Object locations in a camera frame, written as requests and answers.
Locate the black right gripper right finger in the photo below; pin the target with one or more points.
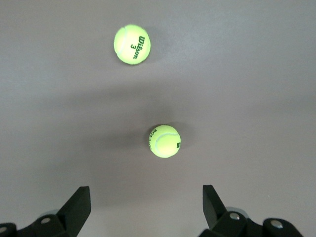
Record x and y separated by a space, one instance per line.
222 222

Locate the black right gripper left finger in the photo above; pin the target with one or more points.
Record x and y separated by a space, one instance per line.
61 222

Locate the tennis ball Roland Garros print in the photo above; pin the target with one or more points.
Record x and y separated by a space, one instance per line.
164 141

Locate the tennis ball Wilson 3 print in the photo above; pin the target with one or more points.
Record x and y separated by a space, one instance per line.
132 44

